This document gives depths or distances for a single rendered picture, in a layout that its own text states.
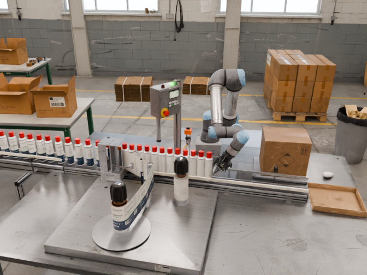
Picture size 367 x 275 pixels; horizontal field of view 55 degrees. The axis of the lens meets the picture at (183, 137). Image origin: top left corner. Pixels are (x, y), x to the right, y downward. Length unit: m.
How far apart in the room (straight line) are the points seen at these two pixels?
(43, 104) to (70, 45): 4.54
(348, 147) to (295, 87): 1.45
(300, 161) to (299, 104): 3.30
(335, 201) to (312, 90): 3.47
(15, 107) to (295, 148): 2.80
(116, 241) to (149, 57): 6.22
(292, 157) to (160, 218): 0.98
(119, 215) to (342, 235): 1.20
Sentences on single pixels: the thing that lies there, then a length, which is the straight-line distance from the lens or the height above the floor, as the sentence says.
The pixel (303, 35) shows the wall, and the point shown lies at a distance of 7.79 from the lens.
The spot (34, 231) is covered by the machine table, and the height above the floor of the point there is 0.83.
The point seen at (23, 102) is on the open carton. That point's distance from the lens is 3.93.
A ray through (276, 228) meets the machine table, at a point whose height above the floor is 0.83.
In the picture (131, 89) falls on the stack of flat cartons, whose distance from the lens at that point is 6.32.
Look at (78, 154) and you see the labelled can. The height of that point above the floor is 0.97.
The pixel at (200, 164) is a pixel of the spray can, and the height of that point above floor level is 1.00.
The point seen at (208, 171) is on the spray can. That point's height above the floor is 0.96.
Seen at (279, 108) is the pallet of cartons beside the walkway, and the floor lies 0.20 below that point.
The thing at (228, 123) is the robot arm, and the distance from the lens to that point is 2.64.
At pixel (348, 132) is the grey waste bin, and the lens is 4.54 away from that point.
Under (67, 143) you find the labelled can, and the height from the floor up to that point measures 1.05.
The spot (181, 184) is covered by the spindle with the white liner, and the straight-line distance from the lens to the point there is 2.00.
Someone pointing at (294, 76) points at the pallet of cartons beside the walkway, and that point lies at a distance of 5.55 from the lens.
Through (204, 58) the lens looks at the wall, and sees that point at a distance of 7.66.
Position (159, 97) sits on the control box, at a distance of 2.14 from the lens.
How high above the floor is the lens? 2.12
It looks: 25 degrees down
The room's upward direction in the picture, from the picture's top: straight up
